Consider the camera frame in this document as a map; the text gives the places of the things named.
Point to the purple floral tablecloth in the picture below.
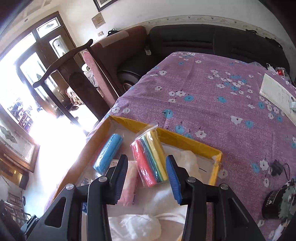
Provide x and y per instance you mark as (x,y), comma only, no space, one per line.
(216,101)

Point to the yellow cardboard tray box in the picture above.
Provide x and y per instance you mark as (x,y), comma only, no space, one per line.
(209,165)

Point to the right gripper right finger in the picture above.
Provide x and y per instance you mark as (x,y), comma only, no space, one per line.
(231,220)

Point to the black electric motor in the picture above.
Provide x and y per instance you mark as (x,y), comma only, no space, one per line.
(280,204)

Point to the multicolour sponge cloth pack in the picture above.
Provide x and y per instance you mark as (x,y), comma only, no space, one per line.
(150,157)

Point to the white notebook paper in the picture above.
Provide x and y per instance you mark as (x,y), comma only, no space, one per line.
(279,96)

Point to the red blue cloth pack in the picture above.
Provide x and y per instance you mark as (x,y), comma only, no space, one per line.
(107,153)

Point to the framed wall picture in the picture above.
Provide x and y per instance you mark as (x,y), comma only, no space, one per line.
(102,4)

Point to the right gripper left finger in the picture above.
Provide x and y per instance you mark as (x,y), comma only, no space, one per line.
(63,219)

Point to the maroon armchair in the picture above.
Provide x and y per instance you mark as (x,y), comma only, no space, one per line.
(105,56)

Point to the white towel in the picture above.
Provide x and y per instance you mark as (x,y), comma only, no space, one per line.
(155,215)
(189,161)

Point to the pink tissue pack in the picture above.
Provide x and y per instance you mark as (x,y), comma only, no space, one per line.
(130,185)

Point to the dark wooden chair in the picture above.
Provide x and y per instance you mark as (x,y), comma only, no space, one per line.
(76,79)

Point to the black sofa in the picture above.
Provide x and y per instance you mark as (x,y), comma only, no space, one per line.
(246,46)

